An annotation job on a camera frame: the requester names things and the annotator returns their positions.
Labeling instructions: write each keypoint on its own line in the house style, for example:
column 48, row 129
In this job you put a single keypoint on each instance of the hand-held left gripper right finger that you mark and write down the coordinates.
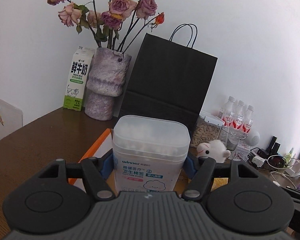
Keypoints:
column 191, row 166

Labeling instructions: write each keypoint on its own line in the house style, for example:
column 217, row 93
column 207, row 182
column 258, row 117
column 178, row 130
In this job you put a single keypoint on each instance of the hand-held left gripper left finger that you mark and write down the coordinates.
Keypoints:
column 107, row 167

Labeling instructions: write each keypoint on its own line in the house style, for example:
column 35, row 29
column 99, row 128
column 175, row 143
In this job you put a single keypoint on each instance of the red printed cardboard box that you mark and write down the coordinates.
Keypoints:
column 100, row 142

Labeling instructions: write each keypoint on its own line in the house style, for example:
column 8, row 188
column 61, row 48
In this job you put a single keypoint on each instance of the white and yellow alpaca plush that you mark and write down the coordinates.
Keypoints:
column 215, row 150

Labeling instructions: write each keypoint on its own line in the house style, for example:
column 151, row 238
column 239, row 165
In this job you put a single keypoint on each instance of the translucent cotton swab jar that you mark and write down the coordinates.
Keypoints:
column 150, row 155

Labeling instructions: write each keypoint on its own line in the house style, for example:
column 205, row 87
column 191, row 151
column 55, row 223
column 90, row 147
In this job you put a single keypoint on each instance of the clear container of seeds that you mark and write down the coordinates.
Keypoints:
column 205, row 132

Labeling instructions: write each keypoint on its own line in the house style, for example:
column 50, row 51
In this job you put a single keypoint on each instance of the clear drinking glass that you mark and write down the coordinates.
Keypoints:
column 232, row 140

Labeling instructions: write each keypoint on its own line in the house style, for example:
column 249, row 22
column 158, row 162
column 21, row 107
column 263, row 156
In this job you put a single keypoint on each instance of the white printed tin box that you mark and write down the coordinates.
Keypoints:
column 240, row 153

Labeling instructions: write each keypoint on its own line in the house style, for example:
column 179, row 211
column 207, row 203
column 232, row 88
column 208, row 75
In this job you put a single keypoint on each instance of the white power adapter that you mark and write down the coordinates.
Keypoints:
column 257, row 160

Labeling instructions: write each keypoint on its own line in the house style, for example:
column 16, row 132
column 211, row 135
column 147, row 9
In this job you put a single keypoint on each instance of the black charger dock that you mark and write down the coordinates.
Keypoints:
column 273, row 146

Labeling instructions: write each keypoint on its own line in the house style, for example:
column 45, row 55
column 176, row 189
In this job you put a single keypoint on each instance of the white round speaker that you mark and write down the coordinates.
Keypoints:
column 253, row 137

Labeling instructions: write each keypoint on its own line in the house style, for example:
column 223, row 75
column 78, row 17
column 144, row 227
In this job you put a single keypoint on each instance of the purple textured vase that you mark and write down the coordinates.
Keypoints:
column 105, row 80

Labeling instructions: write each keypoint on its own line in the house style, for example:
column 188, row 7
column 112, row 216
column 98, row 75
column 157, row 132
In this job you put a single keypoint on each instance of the black paper bag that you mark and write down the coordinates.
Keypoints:
column 165, row 80

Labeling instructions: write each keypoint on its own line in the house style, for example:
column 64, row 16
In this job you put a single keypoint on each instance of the white and green milk carton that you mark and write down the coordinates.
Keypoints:
column 77, row 80

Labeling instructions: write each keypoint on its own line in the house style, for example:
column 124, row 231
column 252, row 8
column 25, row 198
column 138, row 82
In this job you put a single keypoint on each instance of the white sign board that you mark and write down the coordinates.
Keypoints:
column 5, row 120

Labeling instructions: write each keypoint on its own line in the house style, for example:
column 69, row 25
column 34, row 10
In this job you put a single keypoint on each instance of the dried pink rose bouquet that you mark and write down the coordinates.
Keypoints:
column 118, row 5

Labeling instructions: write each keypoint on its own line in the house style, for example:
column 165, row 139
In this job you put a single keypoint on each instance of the white wall charger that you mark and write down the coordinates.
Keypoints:
column 293, row 170

